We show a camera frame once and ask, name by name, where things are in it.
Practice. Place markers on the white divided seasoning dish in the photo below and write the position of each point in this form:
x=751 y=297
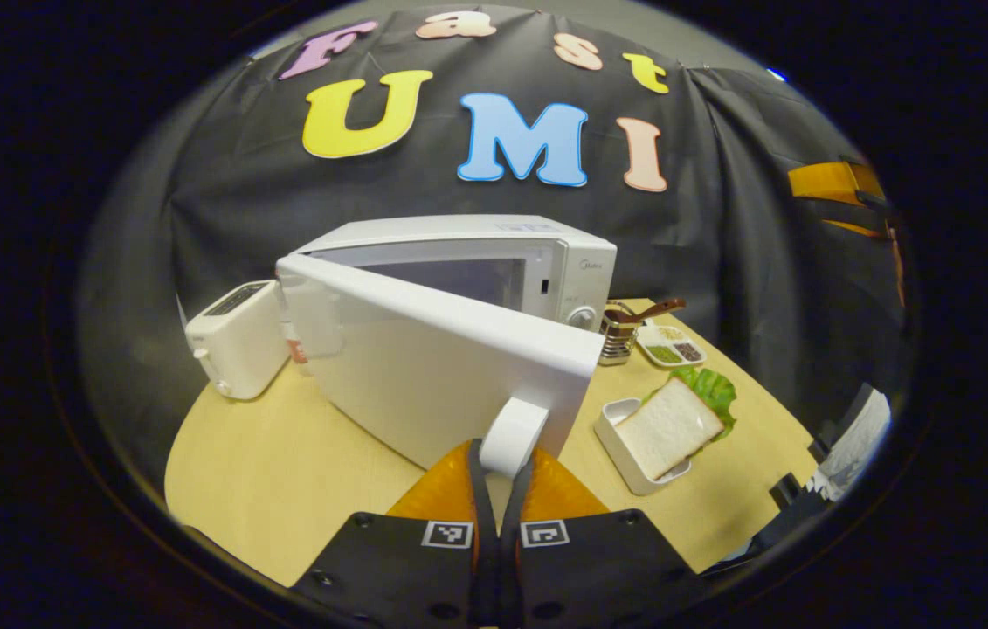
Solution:
x=673 y=345

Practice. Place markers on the small ceiling light panel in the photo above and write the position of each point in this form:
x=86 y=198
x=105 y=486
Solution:
x=777 y=74

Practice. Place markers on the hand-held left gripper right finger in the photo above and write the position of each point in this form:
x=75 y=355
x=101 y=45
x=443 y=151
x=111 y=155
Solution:
x=511 y=542

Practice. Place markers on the white printed cloth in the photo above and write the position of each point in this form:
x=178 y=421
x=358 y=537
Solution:
x=860 y=437

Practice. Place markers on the white bread slice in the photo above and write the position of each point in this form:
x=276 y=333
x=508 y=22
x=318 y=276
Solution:
x=668 y=428

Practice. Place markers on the green lettuce leaf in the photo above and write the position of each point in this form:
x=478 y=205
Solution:
x=712 y=389

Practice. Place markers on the white toaster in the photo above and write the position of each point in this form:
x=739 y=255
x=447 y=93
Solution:
x=236 y=349

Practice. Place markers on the brown spoon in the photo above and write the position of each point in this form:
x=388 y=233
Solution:
x=651 y=310

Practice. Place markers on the black backdrop cloth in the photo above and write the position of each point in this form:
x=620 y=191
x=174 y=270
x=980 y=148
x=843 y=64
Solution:
x=721 y=262

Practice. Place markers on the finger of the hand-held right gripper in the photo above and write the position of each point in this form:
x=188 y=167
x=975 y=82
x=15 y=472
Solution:
x=860 y=229
x=834 y=183

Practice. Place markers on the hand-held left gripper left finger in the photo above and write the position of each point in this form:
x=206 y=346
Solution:
x=485 y=542

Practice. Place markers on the white microwave oven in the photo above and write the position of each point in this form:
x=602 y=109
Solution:
x=424 y=367

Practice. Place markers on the plastic bottle with red label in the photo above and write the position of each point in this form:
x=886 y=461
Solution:
x=296 y=351

